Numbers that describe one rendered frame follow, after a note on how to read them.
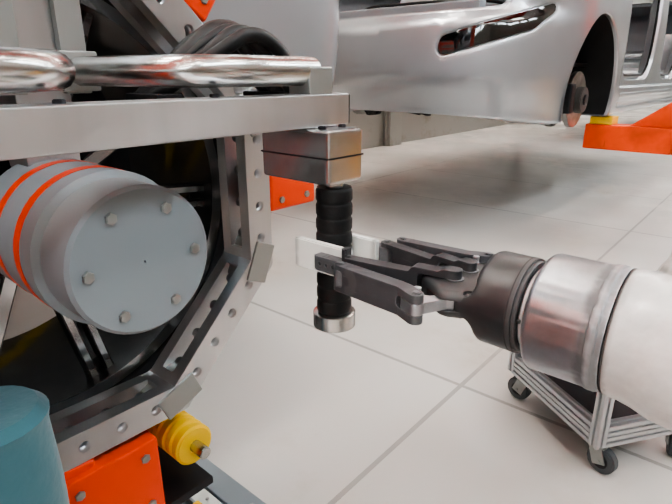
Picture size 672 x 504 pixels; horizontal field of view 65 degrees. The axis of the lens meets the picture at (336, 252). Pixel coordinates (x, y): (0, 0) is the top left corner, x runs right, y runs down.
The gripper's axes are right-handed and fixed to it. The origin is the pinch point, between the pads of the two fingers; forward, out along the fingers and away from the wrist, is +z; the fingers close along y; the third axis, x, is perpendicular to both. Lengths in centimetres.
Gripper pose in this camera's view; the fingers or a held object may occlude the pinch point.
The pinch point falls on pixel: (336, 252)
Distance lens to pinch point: 52.6
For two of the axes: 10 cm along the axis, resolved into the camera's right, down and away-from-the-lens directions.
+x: 0.0, -9.5, -3.2
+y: 6.6, -2.4, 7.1
